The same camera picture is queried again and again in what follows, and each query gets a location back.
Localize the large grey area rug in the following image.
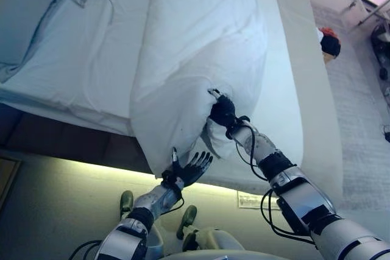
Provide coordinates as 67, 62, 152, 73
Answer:
310, 0, 390, 209

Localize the brown upholstered bed frame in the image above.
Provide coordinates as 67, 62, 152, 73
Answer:
0, 101, 157, 176

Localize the left robot hand black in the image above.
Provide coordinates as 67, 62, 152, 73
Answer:
161, 147, 214, 188

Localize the white robot body shell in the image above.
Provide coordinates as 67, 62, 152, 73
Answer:
182, 227, 245, 252

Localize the right green robot foot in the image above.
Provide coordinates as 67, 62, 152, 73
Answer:
176, 205, 198, 241

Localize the white duvet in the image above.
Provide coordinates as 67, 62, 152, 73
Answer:
129, 0, 305, 182

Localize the green robot foot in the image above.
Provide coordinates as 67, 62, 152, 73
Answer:
119, 190, 135, 220
176, 205, 198, 241

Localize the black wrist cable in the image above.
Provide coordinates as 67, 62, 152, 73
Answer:
235, 116, 315, 245
68, 191, 185, 260

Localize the white label sticker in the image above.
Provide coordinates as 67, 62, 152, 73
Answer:
236, 189, 282, 211

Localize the white mattress with sheet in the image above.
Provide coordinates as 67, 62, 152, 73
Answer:
210, 0, 344, 196

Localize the red cloth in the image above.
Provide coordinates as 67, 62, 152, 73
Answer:
319, 27, 338, 39

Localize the robot torso shell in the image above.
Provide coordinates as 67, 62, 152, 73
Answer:
161, 248, 321, 260

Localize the wooden nightstand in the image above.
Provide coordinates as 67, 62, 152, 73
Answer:
0, 155, 23, 209

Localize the white bed sheet mattress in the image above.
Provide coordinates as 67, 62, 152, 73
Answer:
0, 0, 157, 136

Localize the right robot hand black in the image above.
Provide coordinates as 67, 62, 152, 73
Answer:
207, 88, 239, 128

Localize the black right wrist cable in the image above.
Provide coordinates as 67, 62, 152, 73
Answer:
235, 116, 315, 245

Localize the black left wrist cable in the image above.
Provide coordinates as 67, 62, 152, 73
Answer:
68, 191, 185, 260

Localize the dark wheeled equipment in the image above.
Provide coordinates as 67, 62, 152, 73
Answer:
369, 21, 390, 80

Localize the left green robot foot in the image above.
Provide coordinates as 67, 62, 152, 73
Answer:
119, 190, 135, 220

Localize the black cloth bundle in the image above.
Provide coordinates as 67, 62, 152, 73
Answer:
321, 35, 342, 58

